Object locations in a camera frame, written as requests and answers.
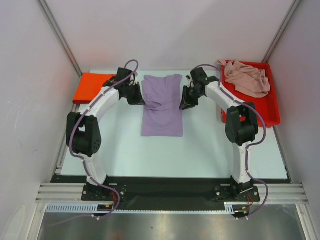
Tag aluminium frame rail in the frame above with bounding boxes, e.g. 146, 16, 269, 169
36, 183, 309, 205

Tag folded dark red t-shirt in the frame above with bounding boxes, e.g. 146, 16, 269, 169
72, 99, 90, 105

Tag crumpled pink t-shirt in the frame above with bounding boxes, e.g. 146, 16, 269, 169
216, 60, 271, 98

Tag red plastic bin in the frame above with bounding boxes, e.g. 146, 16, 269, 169
221, 61, 281, 128

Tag right aluminium corner post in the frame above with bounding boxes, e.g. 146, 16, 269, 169
262, 0, 304, 63

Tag left aluminium corner post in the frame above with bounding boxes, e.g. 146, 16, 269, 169
36, 0, 83, 77

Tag aluminium corner post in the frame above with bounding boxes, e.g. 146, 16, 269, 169
262, 0, 304, 63
36, 0, 83, 77

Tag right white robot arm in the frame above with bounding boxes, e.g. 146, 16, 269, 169
179, 64, 259, 201

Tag purple t-shirt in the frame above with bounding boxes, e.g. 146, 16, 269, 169
141, 74, 184, 137

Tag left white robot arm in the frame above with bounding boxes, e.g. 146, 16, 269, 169
66, 67, 146, 200

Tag white slotted cable duct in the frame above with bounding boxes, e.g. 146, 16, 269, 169
46, 201, 251, 215

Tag folded orange t-shirt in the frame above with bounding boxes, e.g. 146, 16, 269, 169
73, 72, 115, 102

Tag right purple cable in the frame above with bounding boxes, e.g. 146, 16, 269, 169
191, 63, 271, 221

